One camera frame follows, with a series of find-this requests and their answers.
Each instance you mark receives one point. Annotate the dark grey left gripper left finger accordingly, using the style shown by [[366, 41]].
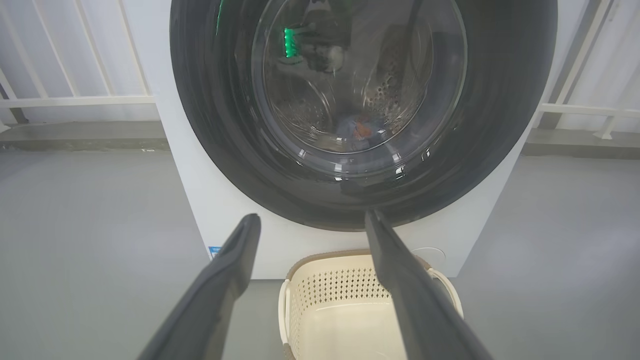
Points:
[[215, 310]]

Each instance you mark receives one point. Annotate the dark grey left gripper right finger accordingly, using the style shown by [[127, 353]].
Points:
[[420, 310]]

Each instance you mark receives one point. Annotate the blue patterned garment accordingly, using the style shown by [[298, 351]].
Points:
[[361, 131]]

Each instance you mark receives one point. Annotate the black round glass washer door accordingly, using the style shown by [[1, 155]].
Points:
[[210, 100]]

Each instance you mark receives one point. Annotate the white front-load washing machine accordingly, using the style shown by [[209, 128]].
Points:
[[225, 225]]

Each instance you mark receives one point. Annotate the washing machine drum with clothes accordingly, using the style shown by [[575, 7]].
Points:
[[395, 90]]

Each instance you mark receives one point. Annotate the blue energy label sticker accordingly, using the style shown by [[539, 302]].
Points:
[[215, 251]]

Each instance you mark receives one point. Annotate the cream perforated laundry basket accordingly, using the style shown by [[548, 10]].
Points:
[[345, 325]]

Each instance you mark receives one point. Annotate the white metal railing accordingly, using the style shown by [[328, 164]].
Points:
[[590, 109], [75, 101]]

